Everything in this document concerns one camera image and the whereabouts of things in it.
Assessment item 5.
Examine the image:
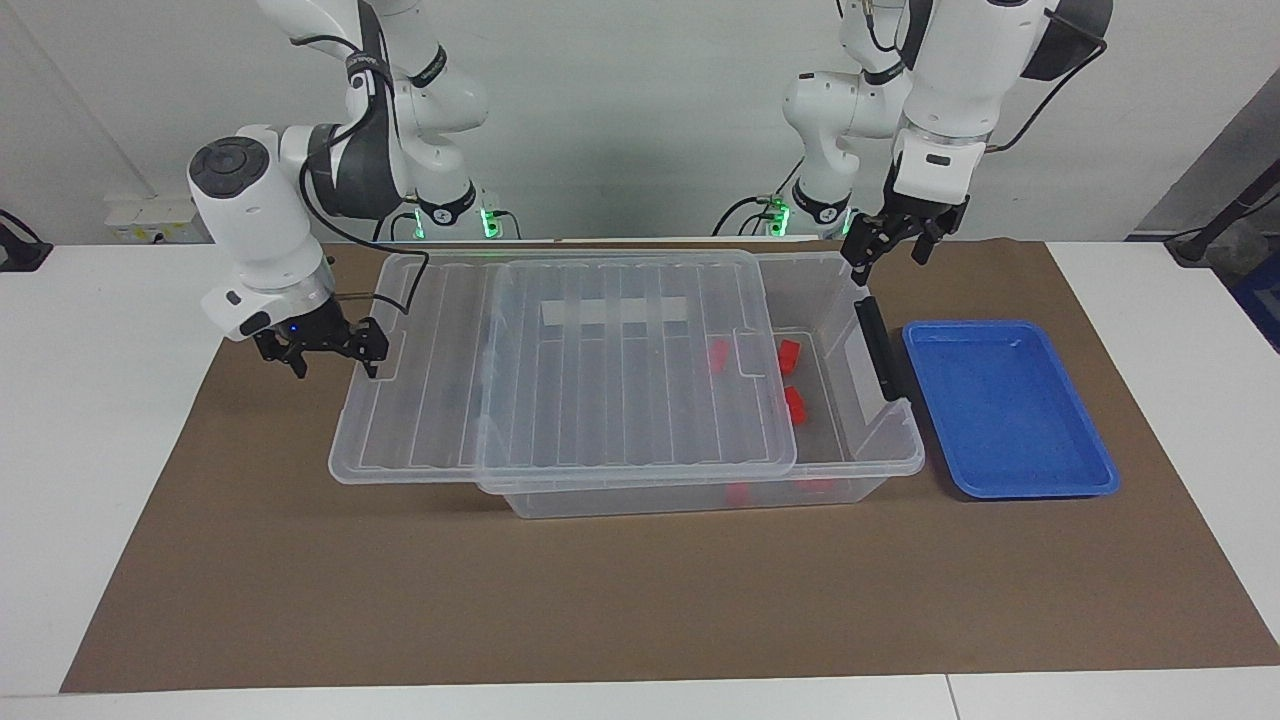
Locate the clear ribbed plastic lid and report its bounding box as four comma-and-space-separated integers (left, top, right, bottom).
328, 250, 798, 488

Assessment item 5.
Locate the blue plastic tray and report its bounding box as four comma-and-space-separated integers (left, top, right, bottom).
902, 320, 1121, 499

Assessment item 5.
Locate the clear plastic storage box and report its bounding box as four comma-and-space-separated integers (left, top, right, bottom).
478, 250, 926, 519

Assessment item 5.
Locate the white power strip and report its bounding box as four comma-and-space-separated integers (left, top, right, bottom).
105, 195, 208, 244

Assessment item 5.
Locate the brown paper mat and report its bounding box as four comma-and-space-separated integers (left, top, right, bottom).
60, 240, 1280, 693

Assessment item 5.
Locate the black stand leg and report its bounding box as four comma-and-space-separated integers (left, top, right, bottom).
1165, 160, 1280, 266

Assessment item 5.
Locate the blue crate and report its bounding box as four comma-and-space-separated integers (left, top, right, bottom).
1228, 250, 1280, 353

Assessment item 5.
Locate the black box handle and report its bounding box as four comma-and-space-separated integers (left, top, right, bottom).
855, 295, 907, 402

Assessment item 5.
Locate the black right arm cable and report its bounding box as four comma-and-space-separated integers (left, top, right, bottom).
290, 35, 432, 316

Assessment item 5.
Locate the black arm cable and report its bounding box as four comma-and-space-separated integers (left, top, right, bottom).
290, 35, 432, 316
862, 0, 1108, 154

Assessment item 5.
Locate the black base cable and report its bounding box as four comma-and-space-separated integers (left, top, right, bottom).
372, 194, 421, 243
713, 155, 807, 238

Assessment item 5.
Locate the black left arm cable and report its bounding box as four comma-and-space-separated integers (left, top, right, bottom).
862, 0, 1108, 154

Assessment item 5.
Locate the black clamp mount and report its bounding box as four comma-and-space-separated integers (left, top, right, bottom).
0, 210, 53, 273

